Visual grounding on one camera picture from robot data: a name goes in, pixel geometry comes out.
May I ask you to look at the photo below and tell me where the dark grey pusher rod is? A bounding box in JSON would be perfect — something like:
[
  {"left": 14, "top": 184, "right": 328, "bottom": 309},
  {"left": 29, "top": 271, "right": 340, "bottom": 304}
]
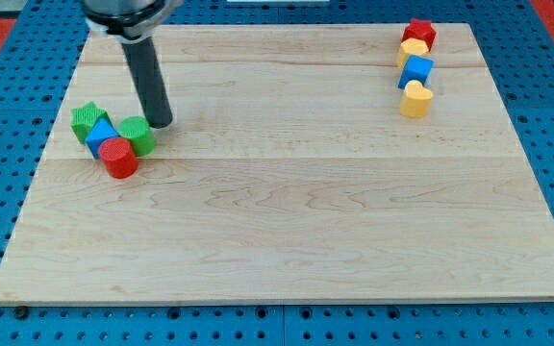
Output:
[{"left": 122, "top": 37, "right": 173, "bottom": 129}]

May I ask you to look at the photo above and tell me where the blue triangle block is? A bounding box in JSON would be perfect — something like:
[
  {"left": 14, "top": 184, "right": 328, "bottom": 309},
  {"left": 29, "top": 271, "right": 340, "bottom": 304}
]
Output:
[{"left": 85, "top": 119, "right": 119, "bottom": 160}]

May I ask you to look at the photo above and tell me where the yellow heart block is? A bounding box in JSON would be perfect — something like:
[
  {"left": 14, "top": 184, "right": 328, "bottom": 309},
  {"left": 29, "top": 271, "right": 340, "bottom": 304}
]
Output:
[{"left": 399, "top": 80, "right": 434, "bottom": 118}]

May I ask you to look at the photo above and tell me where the green star block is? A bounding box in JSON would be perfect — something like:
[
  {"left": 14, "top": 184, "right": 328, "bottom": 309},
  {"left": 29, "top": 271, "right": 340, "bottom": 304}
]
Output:
[{"left": 70, "top": 102, "right": 112, "bottom": 144}]

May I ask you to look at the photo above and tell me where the yellow hexagon block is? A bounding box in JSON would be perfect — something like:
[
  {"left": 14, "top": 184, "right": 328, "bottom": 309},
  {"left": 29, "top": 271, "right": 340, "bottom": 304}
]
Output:
[{"left": 396, "top": 37, "right": 429, "bottom": 69}]

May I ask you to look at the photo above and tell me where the green cylinder block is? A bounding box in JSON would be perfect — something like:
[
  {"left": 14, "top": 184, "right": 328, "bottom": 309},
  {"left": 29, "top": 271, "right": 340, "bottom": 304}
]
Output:
[{"left": 118, "top": 116, "right": 156, "bottom": 157}]

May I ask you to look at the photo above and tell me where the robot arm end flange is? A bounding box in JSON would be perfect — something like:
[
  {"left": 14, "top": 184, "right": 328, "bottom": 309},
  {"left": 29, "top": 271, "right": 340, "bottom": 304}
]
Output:
[{"left": 81, "top": 0, "right": 185, "bottom": 42}]

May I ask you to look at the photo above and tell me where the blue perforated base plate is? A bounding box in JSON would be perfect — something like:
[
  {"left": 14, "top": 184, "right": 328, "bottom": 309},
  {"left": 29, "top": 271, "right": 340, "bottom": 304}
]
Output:
[{"left": 0, "top": 1, "right": 554, "bottom": 345}]

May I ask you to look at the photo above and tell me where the blue cube block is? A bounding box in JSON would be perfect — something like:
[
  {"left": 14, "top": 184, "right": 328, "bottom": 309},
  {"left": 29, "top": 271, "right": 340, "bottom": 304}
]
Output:
[{"left": 397, "top": 55, "right": 435, "bottom": 89}]

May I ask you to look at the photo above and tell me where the light wooden board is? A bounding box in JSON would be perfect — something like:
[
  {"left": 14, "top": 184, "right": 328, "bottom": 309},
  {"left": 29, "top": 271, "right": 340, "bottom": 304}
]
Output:
[{"left": 0, "top": 23, "right": 554, "bottom": 307}]

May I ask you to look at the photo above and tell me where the red star block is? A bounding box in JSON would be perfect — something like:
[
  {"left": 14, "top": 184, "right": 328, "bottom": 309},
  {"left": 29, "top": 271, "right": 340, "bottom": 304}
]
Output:
[{"left": 401, "top": 18, "right": 437, "bottom": 50}]

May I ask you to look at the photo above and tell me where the red cylinder block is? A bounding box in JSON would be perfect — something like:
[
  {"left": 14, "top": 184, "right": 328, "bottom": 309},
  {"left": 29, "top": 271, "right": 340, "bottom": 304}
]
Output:
[{"left": 98, "top": 137, "right": 139, "bottom": 179}]

